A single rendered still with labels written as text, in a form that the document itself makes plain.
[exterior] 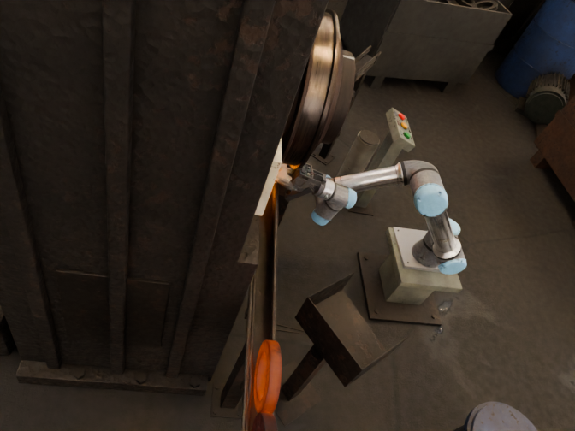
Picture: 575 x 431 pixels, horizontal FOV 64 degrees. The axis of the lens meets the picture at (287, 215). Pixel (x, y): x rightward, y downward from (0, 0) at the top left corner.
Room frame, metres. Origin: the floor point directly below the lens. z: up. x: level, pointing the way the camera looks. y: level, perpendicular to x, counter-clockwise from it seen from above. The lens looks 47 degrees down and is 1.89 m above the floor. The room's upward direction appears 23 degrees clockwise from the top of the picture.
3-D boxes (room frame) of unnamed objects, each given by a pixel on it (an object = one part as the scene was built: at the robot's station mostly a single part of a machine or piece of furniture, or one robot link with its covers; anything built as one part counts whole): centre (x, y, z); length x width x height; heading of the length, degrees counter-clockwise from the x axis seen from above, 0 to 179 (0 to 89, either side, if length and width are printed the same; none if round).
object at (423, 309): (1.58, -0.69, 0.13); 0.40 x 0.40 x 0.26; 21
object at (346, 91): (1.24, 0.02, 1.11); 0.28 x 0.06 x 0.28; 19
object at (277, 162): (0.85, 0.10, 1.15); 0.26 x 0.02 x 0.18; 19
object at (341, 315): (0.81, -0.32, 0.36); 0.26 x 0.20 x 0.72; 54
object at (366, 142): (2.00, -0.23, 0.26); 0.12 x 0.12 x 0.52
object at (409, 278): (1.58, -0.69, 0.28); 0.32 x 0.32 x 0.04; 21
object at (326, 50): (1.21, 0.11, 1.11); 0.47 x 0.06 x 0.47; 19
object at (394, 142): (2.09, -0.36, 0.31); 0.24 x 0.16 x 0.62; 19
